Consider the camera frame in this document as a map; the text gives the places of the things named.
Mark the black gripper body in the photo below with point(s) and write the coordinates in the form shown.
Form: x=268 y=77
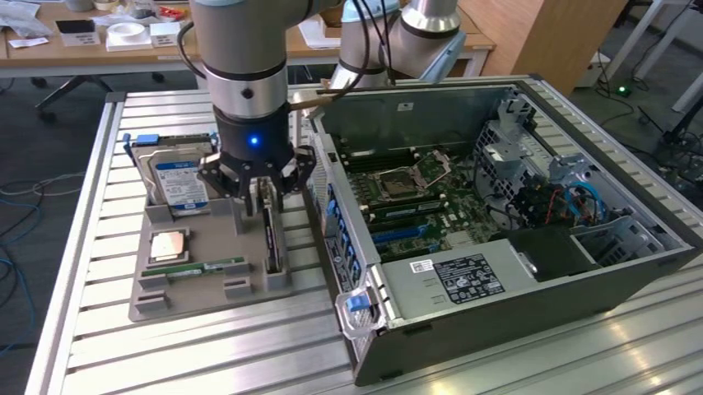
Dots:
x=252 y=136

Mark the black graphics card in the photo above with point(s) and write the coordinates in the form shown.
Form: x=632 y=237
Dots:
x=270 y=238

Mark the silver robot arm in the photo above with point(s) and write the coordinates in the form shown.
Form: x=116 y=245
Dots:
x=241 y=41

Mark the hard disk with blue carrier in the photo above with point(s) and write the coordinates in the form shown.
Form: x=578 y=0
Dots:
x=174 y=181

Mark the grey parts rack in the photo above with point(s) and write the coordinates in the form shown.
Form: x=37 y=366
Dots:
x=218 y=247

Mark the CPU socket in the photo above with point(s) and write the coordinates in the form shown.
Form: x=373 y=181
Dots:
x=396 y=185

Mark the copper-topped CPU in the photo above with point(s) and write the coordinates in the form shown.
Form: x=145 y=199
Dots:
x=166 y=244

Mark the RAM stick with blue label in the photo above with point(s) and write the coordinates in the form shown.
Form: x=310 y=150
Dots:
x=408 y=209

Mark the black expansion slot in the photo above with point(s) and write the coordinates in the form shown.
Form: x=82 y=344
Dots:
x=394 y=225

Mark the metal socket cover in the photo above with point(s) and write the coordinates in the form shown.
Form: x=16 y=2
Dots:
x=421 y=170

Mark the green RAM stick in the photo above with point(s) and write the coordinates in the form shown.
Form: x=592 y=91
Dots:
x=192 y=267

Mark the white paper stack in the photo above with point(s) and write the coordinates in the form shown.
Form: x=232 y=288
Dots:
x=314 y=37

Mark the white cube box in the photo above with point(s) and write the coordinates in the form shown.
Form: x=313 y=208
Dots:
x=164 y=39

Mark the white flat box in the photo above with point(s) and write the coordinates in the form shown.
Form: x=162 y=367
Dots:
x=132 y=46

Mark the brown cardboard box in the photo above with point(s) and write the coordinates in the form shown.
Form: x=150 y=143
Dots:
x=330 y=18

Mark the green motherboard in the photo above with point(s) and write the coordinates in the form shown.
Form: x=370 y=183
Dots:
x=466 y=214

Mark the red and white pack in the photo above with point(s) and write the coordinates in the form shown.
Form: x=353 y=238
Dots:
x=170 y=14

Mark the white tape roll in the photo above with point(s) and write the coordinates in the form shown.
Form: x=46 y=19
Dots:
x=125 y=38

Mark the silver heatsink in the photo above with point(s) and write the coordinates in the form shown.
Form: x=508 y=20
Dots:
x=461 y=239

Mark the blue plastic latch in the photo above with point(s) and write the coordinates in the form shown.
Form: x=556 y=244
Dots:
x=358 y=305

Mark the black chair base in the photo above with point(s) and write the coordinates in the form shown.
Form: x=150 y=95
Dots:
x=65 y=94

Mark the grey power supply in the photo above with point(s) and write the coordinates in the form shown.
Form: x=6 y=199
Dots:
x=417 y=288

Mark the perforated metal disk bay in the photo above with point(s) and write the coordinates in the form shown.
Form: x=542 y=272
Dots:
x=496 y=181

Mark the dark bag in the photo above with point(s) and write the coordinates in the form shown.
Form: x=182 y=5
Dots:
x=140 y=10

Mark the wooden desk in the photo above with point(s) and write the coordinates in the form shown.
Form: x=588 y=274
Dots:
x=65 y=55

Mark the white box with black top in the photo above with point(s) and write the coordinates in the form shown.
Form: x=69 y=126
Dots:
x=78 y=39

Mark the beige tape roll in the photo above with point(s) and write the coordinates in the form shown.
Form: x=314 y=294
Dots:
x=104 y=5

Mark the grey cup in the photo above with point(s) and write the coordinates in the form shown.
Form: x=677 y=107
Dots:
x=78 y=5

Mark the red and white paper label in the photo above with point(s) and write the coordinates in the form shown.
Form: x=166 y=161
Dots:
x=26 y=42

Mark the grey plastic bag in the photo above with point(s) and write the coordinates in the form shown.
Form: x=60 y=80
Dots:
x=21 y=20

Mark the dark grey PC case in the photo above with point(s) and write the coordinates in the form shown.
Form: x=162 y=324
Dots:
x=493 y=329

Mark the white device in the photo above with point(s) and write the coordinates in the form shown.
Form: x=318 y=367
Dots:
x=594 y=74

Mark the wooden cabinet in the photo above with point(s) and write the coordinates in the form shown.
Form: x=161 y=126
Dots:
x=592 y=49

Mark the black box with green light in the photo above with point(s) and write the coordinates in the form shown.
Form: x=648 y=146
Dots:
x=622 y=89

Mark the open metal disk bay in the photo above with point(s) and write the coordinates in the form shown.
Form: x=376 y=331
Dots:
x=630 y=230

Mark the white table frame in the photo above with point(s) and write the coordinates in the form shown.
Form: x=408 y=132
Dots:
x=688 y=96

